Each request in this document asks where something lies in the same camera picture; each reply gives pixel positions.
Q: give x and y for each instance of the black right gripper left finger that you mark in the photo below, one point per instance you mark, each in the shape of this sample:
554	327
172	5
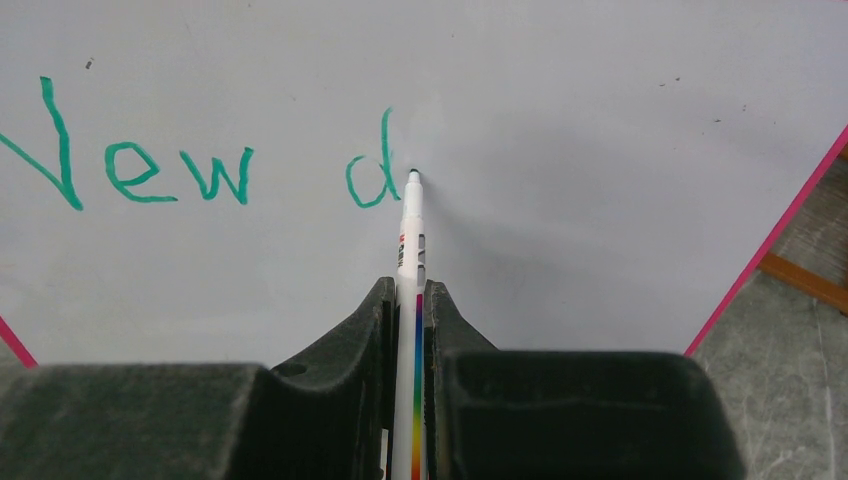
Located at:
318	415

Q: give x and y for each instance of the pink framed whiteboard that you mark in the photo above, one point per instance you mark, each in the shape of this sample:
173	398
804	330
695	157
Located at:
222	180

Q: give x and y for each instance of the green white marker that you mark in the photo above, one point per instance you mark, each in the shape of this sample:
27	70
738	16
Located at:
408	448

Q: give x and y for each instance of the wooden shelf rack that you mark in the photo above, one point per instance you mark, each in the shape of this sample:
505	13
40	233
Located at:
812	284

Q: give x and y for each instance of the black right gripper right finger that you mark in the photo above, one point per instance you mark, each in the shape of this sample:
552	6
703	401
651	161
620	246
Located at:
513	414

